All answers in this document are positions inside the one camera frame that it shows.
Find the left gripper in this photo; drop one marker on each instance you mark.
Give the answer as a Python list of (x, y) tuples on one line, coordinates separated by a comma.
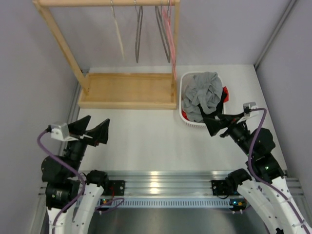
[(98, 134)]

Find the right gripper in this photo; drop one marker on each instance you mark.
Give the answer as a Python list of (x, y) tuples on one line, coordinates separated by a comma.
[(214, 126)]

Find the black tank top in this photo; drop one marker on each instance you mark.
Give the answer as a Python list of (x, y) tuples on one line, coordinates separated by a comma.
[(219, 108)]

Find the red tank top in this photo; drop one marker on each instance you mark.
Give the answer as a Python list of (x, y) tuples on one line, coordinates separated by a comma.
[(226, 100)]

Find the grey tank top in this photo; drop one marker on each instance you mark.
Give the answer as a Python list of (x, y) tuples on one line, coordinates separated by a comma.
[(201, 92)]

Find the pink hanger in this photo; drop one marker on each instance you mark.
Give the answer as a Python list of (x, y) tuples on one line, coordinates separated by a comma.
[(165, 18), (172, 44)]

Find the beige hanger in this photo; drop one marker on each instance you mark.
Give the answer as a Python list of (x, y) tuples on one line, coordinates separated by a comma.
[(139, 19)]

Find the taupe hanger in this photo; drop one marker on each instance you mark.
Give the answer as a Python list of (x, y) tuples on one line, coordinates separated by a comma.
[(161, 27)]

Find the cream hanger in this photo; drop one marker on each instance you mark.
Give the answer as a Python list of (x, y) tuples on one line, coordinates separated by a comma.
[(117, 30)]

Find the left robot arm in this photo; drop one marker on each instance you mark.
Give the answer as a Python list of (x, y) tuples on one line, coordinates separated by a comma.
[(71, 197)]

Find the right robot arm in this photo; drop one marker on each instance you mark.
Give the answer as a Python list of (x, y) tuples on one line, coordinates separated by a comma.
[(263, 184)]

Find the white plastic basket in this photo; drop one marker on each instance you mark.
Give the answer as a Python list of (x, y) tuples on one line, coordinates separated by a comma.
[(183, 114)]

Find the wooden clothes rack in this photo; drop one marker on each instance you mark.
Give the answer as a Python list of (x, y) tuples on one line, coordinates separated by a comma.
[(151, 91)]

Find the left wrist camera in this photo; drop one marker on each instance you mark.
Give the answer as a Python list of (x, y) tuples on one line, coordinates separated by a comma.
[(59, 131)]

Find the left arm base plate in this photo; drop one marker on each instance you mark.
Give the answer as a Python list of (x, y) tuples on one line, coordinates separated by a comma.
[(116, 187)]

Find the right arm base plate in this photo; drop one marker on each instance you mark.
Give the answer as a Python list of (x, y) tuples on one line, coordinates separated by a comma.
[(220, 188)]

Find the aluminium mounting rail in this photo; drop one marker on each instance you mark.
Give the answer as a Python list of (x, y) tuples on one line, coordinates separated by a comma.
[(158, 184)]

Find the slotted cable duct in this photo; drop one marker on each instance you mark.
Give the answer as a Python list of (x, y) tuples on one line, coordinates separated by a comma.
[(173, 203)]

